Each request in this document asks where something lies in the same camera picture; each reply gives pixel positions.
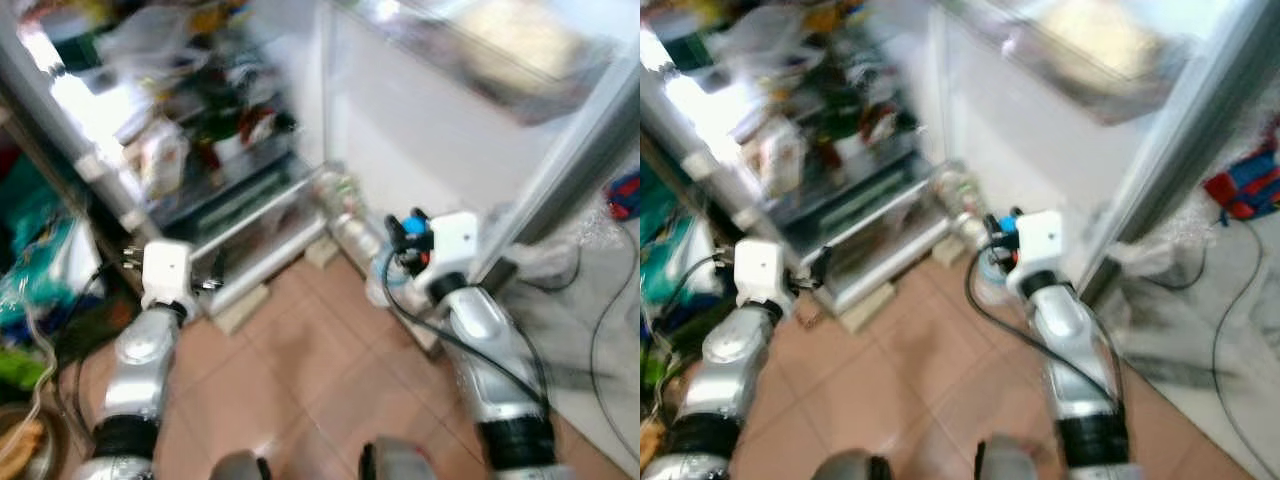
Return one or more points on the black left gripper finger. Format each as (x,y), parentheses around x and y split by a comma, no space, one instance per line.
(214,268)
(823,266)

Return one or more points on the clear water bottle blue cap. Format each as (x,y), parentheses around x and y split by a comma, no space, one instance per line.
(1006,230)
(415,232)

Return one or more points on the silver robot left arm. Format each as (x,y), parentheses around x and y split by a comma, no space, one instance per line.
(725,360)
(140,360)

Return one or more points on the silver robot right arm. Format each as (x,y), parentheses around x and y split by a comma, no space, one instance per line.
(1060,340)
(480,340)

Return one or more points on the pale block under fridge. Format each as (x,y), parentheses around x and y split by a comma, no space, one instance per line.
(947,250)
(322,252)
(865,308)
(240,310)

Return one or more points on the white silver fridge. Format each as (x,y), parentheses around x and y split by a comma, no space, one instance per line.
(1010,130)
(400,150)

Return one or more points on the clear jar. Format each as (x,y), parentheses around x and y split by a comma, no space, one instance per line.
(345,215)
(960,205)

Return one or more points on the white food packet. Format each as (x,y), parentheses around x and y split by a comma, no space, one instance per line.
(780,160)
(160,160)

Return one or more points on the teal plastic bag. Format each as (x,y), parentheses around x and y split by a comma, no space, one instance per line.
(45,260)
(670,260)

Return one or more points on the red food packet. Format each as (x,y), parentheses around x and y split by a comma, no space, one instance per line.
(882,125)
(258,125)

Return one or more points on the bright green bag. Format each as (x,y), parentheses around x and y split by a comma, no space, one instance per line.
(20,368)
(652,370)

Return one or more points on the grey robot left leg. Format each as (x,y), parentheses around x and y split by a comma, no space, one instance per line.
(850,468)
(240,468)

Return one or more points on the grey robot leg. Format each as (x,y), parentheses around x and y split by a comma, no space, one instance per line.
(240,468)
(395,462)
(1005,460)
(850,468)

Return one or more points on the beige food package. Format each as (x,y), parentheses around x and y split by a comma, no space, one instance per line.
(520,40)
(1100,40)

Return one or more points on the pink and blue bag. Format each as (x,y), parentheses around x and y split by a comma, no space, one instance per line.
(625,195)
(1245,185)

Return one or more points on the grey robot right leg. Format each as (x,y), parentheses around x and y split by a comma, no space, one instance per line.
(1005,460)
(395,462)

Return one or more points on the brown bread pieces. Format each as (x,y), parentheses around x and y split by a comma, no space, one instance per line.
(648,445)
(20,450)

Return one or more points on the crumpled clear plastic bag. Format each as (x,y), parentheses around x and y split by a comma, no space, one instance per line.
(150,40)
(775,38)

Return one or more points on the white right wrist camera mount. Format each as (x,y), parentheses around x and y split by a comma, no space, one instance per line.
(1040,240)
(455,240)

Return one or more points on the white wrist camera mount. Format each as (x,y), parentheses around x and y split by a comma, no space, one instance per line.
(165,270)
(760,270)
(455,240)
(1040,240)

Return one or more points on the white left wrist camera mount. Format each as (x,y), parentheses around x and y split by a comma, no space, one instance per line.
(760,270)
(165,270)

